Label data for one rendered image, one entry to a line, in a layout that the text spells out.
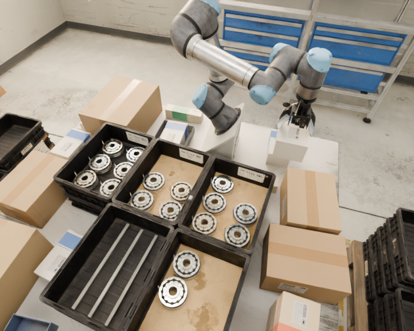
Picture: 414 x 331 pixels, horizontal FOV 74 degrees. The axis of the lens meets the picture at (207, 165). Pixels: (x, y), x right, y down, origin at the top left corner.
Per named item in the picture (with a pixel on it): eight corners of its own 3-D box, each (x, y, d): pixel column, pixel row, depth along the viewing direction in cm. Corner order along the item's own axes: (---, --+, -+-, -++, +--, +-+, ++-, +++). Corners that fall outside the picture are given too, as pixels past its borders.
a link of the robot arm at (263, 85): (152, 32, 99) (268, 96, 85) (171, 10, 101) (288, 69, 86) (163, 53, 110) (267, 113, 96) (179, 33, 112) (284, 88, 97)
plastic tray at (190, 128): (164, 125, 175) (163, 119, 171) (194, 132, 172) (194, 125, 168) (147, 155, 159) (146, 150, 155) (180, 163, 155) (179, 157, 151)
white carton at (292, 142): (278, 124, 126) (282, 108, 119) (305, 130, 124) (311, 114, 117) (271, 155, 113) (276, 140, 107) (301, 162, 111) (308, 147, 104)
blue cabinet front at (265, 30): (221, 66, 292) (224, 8, 249) (290, 77, 279) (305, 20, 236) (220, 67, 290) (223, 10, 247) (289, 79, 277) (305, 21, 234)
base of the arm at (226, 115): (221, 117, 159) (209, 106, 155) (240, 106, 148) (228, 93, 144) (214, 136, 150) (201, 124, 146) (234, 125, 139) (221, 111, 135)
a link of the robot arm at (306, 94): (299, 75, 97) (324, 79, 95) (296, 87, 100) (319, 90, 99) (298, 87, 92) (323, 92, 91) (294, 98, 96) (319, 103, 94)
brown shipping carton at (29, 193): (47, 169, 151) (33, 149, 139) (81, 180, 147) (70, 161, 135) (4, 215, 133) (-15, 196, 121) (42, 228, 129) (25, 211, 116)
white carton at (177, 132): (169, 131, 171) (168, 120, 164) (188, 134, 170) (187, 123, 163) (158, 154, 159) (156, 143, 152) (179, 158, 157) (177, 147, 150)
